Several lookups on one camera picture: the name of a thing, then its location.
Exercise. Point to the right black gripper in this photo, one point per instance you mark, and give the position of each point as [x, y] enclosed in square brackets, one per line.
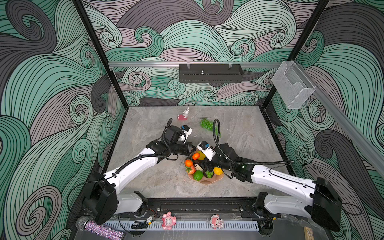
[205, 163]

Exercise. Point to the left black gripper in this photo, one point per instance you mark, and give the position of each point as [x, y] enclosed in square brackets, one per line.
[187, 151]

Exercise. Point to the dark purple fake mangosteen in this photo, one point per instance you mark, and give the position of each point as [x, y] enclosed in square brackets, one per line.
[209, 174]

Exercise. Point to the small yellow fake pear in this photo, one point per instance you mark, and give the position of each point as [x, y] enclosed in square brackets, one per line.
[218, 171]

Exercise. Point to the green fake lime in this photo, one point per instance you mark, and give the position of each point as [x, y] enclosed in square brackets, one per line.
[198, 175]

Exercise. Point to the pink scalloped fruit bowl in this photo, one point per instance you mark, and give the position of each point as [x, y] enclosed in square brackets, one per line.
[202, 171]

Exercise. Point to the red fake strawberry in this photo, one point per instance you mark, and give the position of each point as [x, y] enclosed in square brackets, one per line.
[190, 170]

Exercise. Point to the green fake grape bunch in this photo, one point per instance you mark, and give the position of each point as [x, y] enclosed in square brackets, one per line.
[209, 125]

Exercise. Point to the yellow fake lemon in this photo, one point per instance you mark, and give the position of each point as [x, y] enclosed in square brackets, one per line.
[202, 156]

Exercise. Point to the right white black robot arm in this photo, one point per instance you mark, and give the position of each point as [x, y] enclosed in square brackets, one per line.
[314, 199]

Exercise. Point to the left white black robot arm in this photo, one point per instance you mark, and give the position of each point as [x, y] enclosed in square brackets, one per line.
[103, 198]

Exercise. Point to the white rabbit figurine pink base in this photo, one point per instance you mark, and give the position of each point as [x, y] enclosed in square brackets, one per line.
[184, 115]

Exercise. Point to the pink cartoon figurine right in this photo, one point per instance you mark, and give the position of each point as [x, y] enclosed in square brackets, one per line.
[216, 222]

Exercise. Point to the pink cartoon figurine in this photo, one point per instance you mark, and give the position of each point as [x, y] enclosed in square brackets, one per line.
[168, 221]
[216, 222]

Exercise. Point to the pink cartoon figurine left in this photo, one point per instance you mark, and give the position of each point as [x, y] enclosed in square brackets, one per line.
[168, 221]

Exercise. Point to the purple glitter cylinder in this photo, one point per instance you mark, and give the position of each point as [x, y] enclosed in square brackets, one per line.
[88, 225]

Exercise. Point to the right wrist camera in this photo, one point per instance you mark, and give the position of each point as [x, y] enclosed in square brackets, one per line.
[206, 149]

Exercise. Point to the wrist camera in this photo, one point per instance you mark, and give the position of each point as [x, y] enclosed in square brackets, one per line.
[206, 149]
[186, 131]

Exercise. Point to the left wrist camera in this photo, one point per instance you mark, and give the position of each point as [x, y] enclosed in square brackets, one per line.
[186, 131]

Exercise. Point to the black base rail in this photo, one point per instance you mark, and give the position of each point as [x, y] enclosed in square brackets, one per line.
[204, 207]

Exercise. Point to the black perforated wall tray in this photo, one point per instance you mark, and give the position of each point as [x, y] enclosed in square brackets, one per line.
[215, 74]

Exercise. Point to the white slotted cable duct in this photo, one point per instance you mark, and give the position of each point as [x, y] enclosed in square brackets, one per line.
[247, 226]

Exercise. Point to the clear acrylic wall box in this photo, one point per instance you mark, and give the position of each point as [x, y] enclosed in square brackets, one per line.
[293, 84]

